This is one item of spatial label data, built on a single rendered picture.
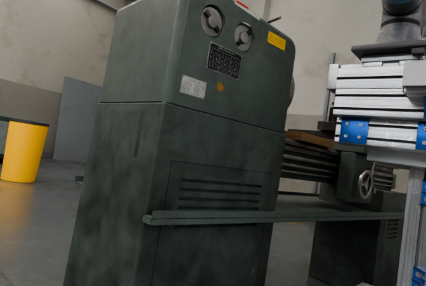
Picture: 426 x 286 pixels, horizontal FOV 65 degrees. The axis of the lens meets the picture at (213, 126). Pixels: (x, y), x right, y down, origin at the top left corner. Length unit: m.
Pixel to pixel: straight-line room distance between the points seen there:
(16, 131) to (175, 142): 3.88
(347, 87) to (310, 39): 4.82
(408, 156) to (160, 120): 0.81
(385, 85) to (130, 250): 0.92
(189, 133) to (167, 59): 0.23
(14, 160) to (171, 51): 3.94
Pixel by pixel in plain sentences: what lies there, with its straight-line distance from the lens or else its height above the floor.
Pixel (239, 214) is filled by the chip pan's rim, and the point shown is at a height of 0.55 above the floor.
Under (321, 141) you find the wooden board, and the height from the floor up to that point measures 0.89.
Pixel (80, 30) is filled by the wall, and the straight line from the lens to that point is 9.51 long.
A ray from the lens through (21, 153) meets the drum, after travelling 4.76.
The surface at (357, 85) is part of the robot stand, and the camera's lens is 1.21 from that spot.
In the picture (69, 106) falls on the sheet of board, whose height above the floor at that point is 1.31.
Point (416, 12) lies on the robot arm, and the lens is 1.29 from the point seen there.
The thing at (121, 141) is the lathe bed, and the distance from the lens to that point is 1.15.
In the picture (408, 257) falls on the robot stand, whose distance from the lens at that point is 1.40.
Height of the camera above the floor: 0.74
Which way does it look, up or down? 5 degrees up
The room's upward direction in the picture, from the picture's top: 9 degrees clockwise
